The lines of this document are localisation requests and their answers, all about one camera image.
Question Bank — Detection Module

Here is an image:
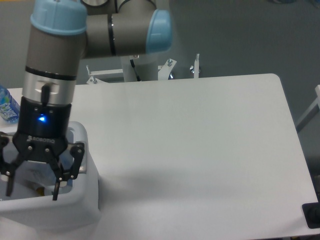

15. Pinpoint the trash inside bin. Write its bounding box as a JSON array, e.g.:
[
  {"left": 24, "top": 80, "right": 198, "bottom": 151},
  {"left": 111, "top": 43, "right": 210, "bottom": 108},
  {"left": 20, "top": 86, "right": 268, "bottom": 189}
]
[{"left": 12, "top": 162, "right": 75, "bottom": 197}]

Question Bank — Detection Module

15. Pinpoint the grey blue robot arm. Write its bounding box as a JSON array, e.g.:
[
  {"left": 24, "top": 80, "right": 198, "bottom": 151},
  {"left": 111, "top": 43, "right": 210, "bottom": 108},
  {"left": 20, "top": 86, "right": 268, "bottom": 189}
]
[{"left": 0, "top": 0, "right": 173, "bottom": 200}]

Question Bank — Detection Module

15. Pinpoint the white metal frame bracket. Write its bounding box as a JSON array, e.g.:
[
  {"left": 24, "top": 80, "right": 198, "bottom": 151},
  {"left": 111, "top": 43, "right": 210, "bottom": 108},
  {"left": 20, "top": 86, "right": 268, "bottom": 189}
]
[{"left": 85, "top": 52, "right": 203, "bottom": 85}]

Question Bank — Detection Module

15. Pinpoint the white plastic trash can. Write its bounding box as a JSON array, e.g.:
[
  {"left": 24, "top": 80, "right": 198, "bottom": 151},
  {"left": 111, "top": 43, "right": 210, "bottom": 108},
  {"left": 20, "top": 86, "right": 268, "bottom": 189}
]
[{"left": 0, "top": 121, "right": 101, "bottom": 230}]

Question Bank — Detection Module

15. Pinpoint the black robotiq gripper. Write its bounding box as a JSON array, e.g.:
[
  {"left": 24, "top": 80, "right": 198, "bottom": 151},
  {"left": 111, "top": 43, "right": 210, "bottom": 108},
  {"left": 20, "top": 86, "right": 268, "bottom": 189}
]
[{"left": 0, "top": 96, "right": 85, "bottom": 201}]

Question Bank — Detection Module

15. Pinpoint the blue labelled water bottle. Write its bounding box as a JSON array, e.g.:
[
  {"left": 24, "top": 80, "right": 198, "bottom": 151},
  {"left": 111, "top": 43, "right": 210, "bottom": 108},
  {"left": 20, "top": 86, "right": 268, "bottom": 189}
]
[{"left": 0, "top": 85, "right": 20, "bottom": 124}]

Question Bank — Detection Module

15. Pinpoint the black clamp at table corner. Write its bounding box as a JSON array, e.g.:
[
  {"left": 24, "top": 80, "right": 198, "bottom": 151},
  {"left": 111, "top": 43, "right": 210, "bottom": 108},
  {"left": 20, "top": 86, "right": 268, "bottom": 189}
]
[{"left": 302, "top": 202, "right": 320, "bottom": 229}]

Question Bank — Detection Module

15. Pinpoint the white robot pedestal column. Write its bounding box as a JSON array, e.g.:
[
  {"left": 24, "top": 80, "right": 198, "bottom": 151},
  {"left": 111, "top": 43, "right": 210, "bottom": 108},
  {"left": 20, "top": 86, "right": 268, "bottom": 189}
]
[{"left": 120, "top": 53, "right": 158, "bottom": 82}]

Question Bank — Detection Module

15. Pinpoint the white frame leg right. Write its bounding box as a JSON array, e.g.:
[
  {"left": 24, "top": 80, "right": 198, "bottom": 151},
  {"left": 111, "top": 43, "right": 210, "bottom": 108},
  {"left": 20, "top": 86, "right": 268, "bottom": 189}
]
[{"left": 295, "top": 85, "right": 320, "bottom": 133}]

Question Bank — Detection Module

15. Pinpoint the black cable on pedestal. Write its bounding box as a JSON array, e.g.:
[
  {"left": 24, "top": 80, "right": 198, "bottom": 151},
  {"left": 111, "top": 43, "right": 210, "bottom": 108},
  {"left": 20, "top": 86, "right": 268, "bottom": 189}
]
[{"left": 129, "top": 54, "right": 141, "bottom": 82}]

